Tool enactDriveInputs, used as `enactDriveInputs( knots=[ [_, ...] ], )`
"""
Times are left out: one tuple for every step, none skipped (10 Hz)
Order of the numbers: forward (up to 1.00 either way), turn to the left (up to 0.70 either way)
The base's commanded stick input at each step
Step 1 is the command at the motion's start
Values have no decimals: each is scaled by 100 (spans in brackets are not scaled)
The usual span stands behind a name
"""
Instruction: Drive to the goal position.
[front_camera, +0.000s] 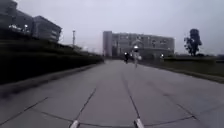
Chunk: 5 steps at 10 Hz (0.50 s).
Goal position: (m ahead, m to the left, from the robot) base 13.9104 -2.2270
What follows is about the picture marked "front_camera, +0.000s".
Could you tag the pole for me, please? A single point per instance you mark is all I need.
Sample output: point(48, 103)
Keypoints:
point(73, 38)

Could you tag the robot's own part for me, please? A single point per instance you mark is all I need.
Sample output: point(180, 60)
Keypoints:
point(74, 124)
point(139, 123)

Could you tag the grass verge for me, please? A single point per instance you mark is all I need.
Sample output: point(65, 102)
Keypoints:
point(200, 68)

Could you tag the grey stone kerb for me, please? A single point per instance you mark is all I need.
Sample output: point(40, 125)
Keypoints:
point(40, 80)

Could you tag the grey paved path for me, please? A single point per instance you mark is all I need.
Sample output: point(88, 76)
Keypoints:
point(110, 96)

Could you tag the leafy tree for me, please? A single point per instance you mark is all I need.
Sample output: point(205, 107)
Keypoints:
point(192, 41)

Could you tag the large grey building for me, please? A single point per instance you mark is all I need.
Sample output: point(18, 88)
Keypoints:
point(143, 45)

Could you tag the dark building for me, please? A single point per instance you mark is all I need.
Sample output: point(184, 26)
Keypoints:
point(13, 20)

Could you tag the dark kerb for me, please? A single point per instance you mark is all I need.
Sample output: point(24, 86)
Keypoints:
point(200, 77)

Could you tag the person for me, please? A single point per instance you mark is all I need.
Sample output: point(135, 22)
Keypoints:
point(136, 55)
point(126, 57)

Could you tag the dark hedge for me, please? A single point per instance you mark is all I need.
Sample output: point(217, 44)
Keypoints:
point(50, 61)

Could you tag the grey building with windows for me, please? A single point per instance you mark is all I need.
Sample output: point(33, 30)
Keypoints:
point(46, 29)

